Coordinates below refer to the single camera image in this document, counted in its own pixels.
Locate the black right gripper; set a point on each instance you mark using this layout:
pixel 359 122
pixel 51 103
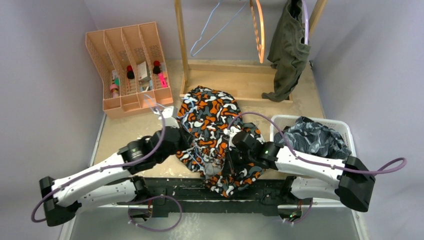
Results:
pixel 231 166

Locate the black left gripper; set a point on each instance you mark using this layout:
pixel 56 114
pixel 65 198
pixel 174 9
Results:
pixel 186 140

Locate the orange camouflage shorts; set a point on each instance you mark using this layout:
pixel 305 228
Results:
pixel 217 110

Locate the grey leaf pattern shorts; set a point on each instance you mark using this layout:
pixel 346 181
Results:
pixel 314 138

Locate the light blue hanger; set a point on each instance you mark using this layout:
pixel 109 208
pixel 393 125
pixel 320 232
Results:
pixel 218 20

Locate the orange hanger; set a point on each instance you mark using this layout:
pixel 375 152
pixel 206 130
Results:
pixel 259 28

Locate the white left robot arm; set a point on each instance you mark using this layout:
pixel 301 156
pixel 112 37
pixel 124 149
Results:
pixel 112 180

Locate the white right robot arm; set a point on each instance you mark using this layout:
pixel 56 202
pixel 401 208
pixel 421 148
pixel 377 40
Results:
pixel 347 181

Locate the dark olive green shorts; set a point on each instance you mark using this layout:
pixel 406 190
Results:
pixel 288 51

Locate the purple hanger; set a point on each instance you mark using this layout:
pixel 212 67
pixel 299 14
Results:
pixel 305 15

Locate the white plastic laundry basket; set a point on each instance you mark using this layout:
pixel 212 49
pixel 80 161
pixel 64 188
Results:
pixel 341 127

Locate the pink marker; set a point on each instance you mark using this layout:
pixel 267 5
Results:
pixel 163 80

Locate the wooden clothes rack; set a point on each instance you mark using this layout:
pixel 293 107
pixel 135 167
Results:
pixel 244 82

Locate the orange plastic file organizer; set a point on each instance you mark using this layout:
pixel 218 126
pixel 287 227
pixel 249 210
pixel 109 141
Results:
pixel 131 64

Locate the red black item right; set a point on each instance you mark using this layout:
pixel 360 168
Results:
pixel 156 67

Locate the red black item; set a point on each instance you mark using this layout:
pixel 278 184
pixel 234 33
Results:
pixel 130 73
pixel 156 67

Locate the white box in organizer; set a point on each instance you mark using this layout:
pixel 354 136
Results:
pixel 143 72

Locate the red black item left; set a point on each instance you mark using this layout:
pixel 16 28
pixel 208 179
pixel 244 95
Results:
pixel 130 73

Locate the pink tape roll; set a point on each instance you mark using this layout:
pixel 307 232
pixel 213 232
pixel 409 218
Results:
pixel 114 88

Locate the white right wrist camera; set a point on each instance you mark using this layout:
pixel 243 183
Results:
pixel 232 130

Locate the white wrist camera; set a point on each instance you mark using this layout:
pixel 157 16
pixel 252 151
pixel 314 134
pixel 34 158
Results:
pixel 232 130
pixel 169 115

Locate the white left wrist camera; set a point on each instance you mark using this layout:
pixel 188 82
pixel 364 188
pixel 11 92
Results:
pixel 169 115

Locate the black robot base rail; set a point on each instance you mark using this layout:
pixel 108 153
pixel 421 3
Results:
pixel 268 197

